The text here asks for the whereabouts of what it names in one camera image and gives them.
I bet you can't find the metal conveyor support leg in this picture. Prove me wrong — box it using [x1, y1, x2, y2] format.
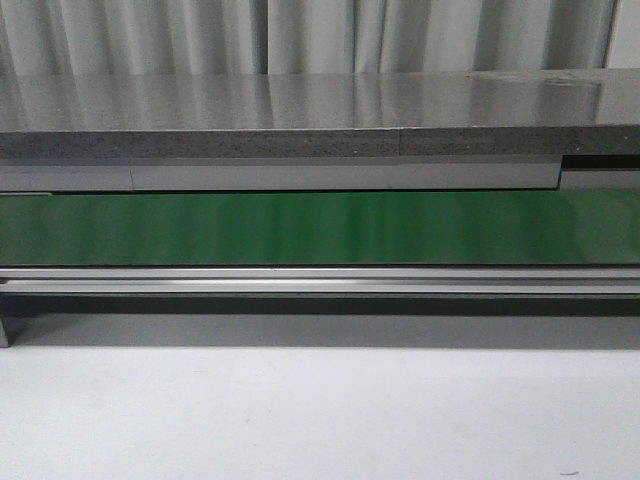
[1, 296, 27, 348]

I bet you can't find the aluminium conveyor frame rail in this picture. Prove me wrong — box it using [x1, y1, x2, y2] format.
[1, 265, 639, 295]

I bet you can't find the grey stone counter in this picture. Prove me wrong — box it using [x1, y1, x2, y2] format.
[1, 69, 639, 194]

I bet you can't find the green conveyor belt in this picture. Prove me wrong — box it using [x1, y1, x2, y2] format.
[1, 190, 639, 266]

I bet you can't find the white pleated curtain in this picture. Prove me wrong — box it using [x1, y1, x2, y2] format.
[1, 1, 639, 76]

